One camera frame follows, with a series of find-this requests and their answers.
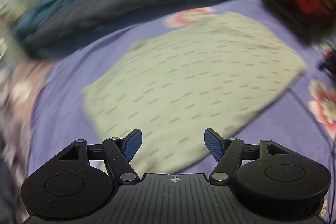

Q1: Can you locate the green polka dot sweater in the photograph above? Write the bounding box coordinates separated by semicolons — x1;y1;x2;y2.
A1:
82;12;306;174

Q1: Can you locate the purple floral bed sheet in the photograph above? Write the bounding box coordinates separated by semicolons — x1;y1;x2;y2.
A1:
29;0;335;223

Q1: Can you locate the mauve striped floral blanket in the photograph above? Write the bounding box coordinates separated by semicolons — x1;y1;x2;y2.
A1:
1;60;54;223

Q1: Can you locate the black cable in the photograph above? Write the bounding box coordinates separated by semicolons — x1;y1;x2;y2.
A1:
288;87;336;224

